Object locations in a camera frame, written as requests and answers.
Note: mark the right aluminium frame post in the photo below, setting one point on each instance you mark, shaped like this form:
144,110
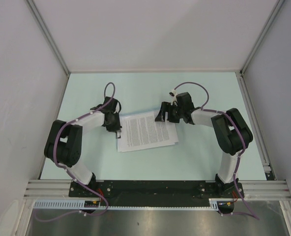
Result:
268,24

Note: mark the blue clipboard folder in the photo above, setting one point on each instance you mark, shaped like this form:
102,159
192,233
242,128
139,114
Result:
139,128

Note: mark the aluminium frame post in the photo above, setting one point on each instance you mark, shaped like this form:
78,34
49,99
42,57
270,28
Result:
268,24
36,14

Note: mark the metal folder clip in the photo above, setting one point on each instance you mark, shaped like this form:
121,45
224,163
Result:
118,134

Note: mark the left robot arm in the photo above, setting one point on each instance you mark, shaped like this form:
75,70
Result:
64,143

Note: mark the left aluminium frame post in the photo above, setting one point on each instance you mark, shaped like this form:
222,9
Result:
36,14

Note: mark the aluminium front frame rail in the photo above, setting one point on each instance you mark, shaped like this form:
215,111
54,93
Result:
254,190

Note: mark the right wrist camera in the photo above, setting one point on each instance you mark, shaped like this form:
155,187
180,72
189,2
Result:
173,93

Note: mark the slotted cable duct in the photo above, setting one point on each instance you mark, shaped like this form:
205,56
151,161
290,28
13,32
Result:
197,204

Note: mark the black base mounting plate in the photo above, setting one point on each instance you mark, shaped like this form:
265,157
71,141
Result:
159,191

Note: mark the table form paper sheet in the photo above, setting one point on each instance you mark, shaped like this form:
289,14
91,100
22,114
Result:
123,146

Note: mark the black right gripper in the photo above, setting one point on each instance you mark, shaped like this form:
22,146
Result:
165,107

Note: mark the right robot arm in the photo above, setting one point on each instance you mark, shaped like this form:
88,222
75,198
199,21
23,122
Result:
231,130

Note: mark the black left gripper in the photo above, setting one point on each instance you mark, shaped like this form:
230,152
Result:
117,127

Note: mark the text paper sheet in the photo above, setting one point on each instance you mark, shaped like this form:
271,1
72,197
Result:
166,131

